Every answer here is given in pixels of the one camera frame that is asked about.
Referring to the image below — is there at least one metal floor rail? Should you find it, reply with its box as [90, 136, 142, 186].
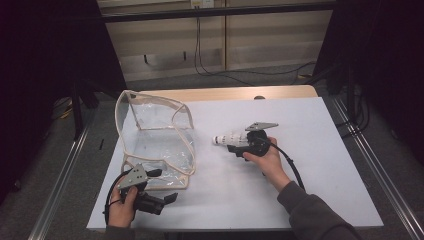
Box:
[331, 96, 424, 240]
[28, 123, 92, 240]

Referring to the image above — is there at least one clear plastic bag beige trim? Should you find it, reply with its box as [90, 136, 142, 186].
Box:
[114, 89, 197, 191]

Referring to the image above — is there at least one black metal stand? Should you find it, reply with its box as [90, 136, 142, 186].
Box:
[324, 59, 360, 116]
[70, 79, 101, 141]

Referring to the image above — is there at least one right hand-held gripper black cable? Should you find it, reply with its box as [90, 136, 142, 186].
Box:
[266, 139, 306, 191]

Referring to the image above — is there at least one beige wooden cabinet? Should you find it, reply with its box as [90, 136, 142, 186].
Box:
[96, 0, 334, 83]

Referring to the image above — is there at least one white wall socket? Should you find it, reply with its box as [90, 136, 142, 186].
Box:
[190, 0, 215, 9]

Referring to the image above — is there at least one black power cable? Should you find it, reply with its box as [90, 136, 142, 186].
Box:
[194, 7, 255, 87]
[198, 7, 318, 77]

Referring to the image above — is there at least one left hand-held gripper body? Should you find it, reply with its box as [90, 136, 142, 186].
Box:
[116, 163, 166, 216]

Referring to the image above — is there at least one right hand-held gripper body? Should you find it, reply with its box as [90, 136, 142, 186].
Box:
[244, 121, 280, 158]

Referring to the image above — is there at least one black floor cable loop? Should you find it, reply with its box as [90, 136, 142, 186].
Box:
[334, 84, 372, 138]

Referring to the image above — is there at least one left hand-held gripper black cable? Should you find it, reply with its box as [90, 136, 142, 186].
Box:
[103, 169, 133, 225]

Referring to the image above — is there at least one person's right hand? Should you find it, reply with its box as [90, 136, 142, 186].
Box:
[242, 136, 292, 193]

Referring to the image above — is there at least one hand-held gripper black cable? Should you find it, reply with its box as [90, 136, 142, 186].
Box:
[103, 169, 133, 225]
[266, 139, 306, 191]

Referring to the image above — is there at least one person's left hand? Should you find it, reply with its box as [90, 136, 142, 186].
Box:
[107, 185, 139, 229]

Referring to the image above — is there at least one black curtain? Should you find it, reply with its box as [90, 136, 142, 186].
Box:
[0, 0, 127, 204]
[314, 0, 424, 164]

